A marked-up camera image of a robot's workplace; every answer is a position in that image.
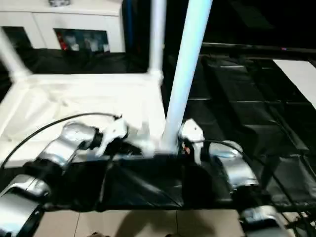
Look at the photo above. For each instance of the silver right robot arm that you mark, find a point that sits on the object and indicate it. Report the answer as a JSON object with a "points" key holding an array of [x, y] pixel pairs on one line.
{"points": [[234, 163]]}

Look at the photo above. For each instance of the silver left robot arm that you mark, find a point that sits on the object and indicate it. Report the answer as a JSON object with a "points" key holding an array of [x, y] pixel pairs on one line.
{"points": [[66, 143]]}

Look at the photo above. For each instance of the black work mat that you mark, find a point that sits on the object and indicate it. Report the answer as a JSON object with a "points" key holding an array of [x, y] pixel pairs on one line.
{"points": [[247, 123]]}

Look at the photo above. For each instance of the blue vertical panel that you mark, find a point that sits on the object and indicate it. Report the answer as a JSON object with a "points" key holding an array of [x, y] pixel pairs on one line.
{"points": [[130, 24]]}

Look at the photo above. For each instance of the white flat board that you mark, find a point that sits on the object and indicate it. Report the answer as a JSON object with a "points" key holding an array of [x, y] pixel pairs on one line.
{"points": [[298, 79]]}

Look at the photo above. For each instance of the black floor stand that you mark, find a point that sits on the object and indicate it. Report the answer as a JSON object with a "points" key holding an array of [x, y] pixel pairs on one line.
{"points": [[301, 222]]}

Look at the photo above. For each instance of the white glass-door cabinet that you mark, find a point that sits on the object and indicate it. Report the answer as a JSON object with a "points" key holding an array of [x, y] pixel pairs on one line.
{"points": [[74, 17]]}

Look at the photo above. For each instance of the grey glossy object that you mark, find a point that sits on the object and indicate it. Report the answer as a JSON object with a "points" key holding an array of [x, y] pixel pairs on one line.
{"points": [[59, 2]]}

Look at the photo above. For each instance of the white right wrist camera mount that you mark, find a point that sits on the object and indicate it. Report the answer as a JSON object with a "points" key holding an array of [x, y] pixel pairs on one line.
{"points": [[192, 130]]}

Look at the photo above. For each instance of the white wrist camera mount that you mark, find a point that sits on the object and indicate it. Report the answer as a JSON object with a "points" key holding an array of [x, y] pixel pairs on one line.
{"points": [[113, 133], [192, 130]]}

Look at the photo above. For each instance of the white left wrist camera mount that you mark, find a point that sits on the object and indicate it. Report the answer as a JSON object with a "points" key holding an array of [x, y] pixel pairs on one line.
{"points": [[113, 133]]}

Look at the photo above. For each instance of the black metal rail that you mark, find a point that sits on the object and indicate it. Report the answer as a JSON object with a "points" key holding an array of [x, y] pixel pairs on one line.
{"points": [[259, 49]]}

